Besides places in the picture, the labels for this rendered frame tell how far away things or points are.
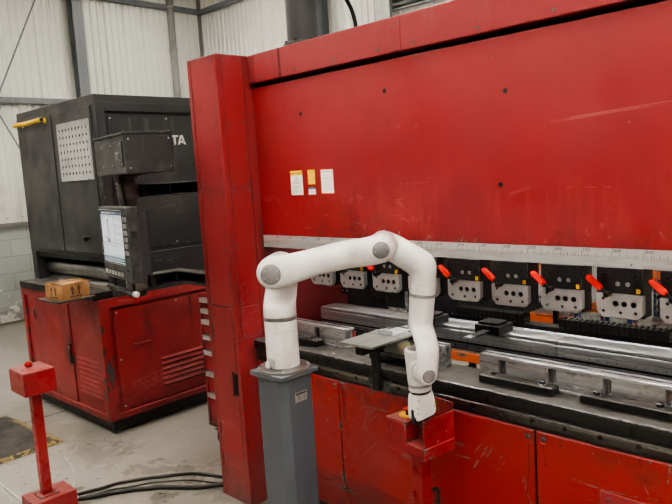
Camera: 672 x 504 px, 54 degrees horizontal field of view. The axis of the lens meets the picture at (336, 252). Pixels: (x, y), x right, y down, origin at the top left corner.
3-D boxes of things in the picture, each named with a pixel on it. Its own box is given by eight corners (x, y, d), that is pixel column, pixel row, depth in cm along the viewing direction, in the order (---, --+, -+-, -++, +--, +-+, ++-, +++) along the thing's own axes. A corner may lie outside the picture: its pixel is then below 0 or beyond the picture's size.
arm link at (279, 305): (260, 322, 237) (255, 256, 234) (271, 311, 255) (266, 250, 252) (293, 321, 236) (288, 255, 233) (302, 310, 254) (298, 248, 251)
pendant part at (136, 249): (104, 275, 348) (97, 206, 343) (127, 272, 354) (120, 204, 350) (133, 284, 311) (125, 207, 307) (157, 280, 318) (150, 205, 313)
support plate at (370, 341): (339, 343, 278) (339, 341, 277) (381, 330, 296) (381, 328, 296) (371, 350, 265) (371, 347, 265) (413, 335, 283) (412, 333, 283)
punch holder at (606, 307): (596, 315, 222) (595, 266, 220) (607, 310, 228) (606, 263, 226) (643, 320, 211) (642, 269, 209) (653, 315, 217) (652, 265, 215)
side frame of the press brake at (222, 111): (223, 493, 363) (185, 61, 335) (333, 442, 422) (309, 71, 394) (251, 507, 345) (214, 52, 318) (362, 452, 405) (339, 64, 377)
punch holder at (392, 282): (373, 290, 292) (370, 253, 290) (385, 287, 298) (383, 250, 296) (399, 293, 282) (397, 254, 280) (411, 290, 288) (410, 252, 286)
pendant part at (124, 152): (107, 298, 357) (90, 138, 347) (152, 291, 371) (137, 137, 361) (139, 311, 316) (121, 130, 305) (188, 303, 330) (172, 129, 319)
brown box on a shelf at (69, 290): (37, 300, 439) (35, 281, 437) (75, 293, 457) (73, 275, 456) (56, 304, 418) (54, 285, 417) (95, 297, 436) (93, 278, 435)
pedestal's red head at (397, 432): (386, 446, 252) (384, 400, 250) (417, 434, 262) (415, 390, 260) (424, 462, 236) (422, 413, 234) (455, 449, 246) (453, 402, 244)
